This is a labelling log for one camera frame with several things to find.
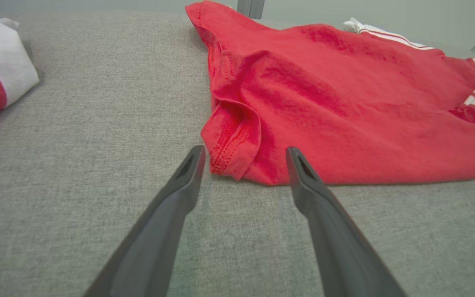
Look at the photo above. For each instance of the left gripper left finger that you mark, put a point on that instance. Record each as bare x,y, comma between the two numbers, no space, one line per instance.
159,231

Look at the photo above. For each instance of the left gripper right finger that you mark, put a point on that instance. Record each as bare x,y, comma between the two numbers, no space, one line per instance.
336,247

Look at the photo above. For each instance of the red Bulls jersey striped trim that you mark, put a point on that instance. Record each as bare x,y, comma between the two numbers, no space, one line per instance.
344,115

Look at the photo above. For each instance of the grey partition post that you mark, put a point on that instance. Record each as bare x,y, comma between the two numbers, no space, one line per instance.
250,8

